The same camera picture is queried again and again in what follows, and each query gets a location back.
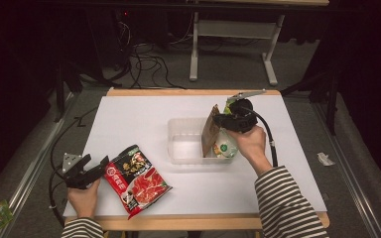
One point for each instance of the right metal floor rail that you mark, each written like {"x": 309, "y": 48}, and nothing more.
{"x": 354, "y": 185}

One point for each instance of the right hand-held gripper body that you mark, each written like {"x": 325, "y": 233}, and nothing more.
{"x": 241, "y": 119}

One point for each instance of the white table board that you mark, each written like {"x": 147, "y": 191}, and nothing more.
{"x": 139, "y": 115}

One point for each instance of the black metal stand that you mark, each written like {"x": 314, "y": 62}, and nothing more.
{"x": 59, "y": 95}
{"x": 332, "y": 99}

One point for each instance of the green and white snack packet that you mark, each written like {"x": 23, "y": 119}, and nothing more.
{"x": 226, "y": 148}

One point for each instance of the red and black snack packet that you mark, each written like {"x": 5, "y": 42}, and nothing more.
{"x": 139, "y": 185}

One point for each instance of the brown snack packet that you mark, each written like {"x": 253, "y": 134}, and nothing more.
{"x": 210, "y": 135}

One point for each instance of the metal floor rail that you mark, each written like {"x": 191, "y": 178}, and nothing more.
{"x": 29, "y": 172}
{"x": 354, "y": 185}

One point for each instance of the crumpled white paper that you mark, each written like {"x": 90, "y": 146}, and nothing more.
{"x": 324, "y": 159}

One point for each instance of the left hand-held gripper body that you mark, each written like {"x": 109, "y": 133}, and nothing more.
{"x": 76, "y": 178}

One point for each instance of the person's right hand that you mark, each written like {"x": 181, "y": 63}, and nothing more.
{"x": 253, "y": 145}

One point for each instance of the white desk frame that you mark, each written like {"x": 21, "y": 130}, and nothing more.
{"x": 234, "y": 29}

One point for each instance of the left metal floor rail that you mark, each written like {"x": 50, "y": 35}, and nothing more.
{"x": 29, "y": 172}

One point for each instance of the person's left hand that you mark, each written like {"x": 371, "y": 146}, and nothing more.
{"x": 84, "y": 201}

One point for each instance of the clear plastic container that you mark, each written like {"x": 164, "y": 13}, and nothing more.
{"x": 185, "y": 145}

